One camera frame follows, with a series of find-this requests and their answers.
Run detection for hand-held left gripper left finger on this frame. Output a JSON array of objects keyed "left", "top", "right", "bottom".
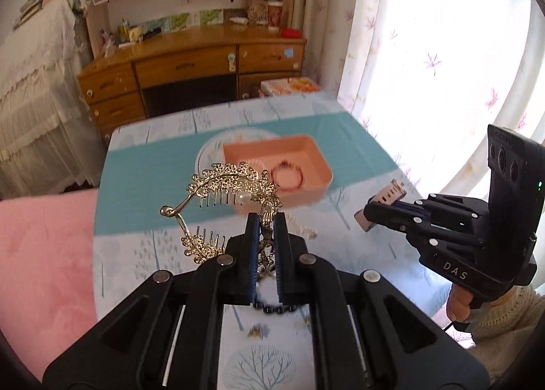
[{"left": 43, "top": 212, "right": 260, "bottom": 390}]

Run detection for stack of books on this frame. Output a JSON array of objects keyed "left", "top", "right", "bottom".
[{"left": 13, "top": 0, "right": 58, "bottom": 30}]

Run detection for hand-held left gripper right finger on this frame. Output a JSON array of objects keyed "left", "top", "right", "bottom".
[{"left": 272, "top": 212, "right": 490, "bottom": 390}]

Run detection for floral sheer curtain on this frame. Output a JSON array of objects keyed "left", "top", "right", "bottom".
[{"left": 293, "top": 0, "right": 545, "bottom": 224}]

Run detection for orange print box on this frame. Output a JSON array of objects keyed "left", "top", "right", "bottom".
[{"left": 260, "top": 77, "right": 323, "bottom": 97}]

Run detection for small gold hair comb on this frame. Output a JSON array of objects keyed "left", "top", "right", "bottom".
[{"left": 285, "top": 213, "right": 318, "bottom": 240}]

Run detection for pink plush blanket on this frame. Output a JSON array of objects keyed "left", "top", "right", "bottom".
[{"left": 0, "top": 191, "right": 100, "bottom": 379}]

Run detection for pink plastic tray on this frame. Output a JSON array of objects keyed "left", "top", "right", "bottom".
[{"left": 222, "top": 135, "right": 334, "bottom": 216}]

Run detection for gold leaf tiara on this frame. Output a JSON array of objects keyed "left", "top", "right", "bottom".
[{"left": 159, "top": 162, "right": 282, "bottom": 277}]

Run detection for wooden desk with drawers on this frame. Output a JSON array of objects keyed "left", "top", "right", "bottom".
[{"left": 77, "top": 25, "right": 308, "bottom": 144}]

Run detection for red paper cup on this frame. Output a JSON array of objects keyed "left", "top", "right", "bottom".
[{"left": 267, "top": 1, "right": 284, "bottom": 30}]

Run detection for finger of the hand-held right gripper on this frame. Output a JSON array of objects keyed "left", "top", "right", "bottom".
[
  {"left": 363, "top": 208, "right": 433, "bottom": 243},
  {"left": 365, "top": 198, "right": 431, "bottom": 217}
]

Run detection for patterned jar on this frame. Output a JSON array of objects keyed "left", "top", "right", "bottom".
[{"left": 246, "top": 0, "right": 269, "bottom": 25}]

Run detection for person's right forearm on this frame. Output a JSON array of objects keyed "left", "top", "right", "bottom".
[{"left": 464, "top": 287, "right": 545, "bottom": 383}]

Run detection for person's right hand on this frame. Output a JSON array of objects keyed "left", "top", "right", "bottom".
[{"left": 447, "top": 285, "right": 473, "bottom": 323}]

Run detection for white lace cover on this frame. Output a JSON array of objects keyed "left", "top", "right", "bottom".
[{"left": 0, "top": 0, "right": 108, "bottom": 200}]

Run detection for black bead bracelet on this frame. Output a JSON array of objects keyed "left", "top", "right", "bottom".
[{"left": 253, "top": 302, "right": 299, "bottom": 315}]

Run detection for red bead bracelet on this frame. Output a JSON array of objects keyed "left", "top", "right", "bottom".
[{"left": 270, "top": 162, "right": 306, "bottom": 190}]

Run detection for pink white hair clip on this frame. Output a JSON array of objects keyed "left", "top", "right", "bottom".
[{"left": 355, "top": 179, "right": 407, "bottom": 233}]

